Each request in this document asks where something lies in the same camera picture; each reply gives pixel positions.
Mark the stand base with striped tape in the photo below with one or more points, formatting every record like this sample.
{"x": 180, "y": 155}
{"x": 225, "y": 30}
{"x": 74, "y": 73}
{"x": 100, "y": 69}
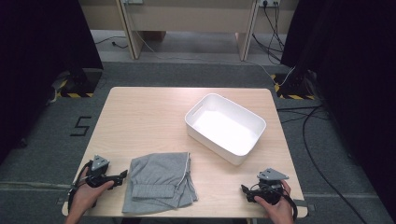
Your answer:
{"x": 295, "y": 88}
{"x": 81, "y": 84}

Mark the black curtain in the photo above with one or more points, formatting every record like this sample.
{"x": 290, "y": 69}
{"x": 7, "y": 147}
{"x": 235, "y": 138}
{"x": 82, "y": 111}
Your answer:
{"x": 37, "y": 46}
{"x": 358, "y": 62}

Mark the cardboard box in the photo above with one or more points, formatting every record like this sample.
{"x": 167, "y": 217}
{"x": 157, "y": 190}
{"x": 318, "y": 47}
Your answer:
{"x": 193, "y": 18}

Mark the person's left hand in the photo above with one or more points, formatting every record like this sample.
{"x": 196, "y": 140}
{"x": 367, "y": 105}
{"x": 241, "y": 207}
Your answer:
{"x": 84, "y": 196}

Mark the white wall socket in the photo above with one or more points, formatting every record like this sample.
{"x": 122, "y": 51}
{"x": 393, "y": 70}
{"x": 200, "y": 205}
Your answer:
{"x": 269, "y": 2}

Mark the grey pants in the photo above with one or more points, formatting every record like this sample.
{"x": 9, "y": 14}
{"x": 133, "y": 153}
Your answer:
{"x": 155, "y": 180}

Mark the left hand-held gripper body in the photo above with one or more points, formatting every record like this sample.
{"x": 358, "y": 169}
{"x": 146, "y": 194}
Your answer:
{"x": 99, "y": 174}

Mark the white plastic bin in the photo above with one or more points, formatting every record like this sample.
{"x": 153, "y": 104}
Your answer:
{"x": 224, "y": 130}

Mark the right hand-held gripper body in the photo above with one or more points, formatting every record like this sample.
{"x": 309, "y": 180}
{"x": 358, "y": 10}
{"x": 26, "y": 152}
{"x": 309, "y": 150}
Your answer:
{"x": 269, "y": 188}

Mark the person's right hand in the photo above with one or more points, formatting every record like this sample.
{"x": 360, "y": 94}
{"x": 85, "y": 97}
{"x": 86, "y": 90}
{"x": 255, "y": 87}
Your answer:
{"x": 280, "y": 211}

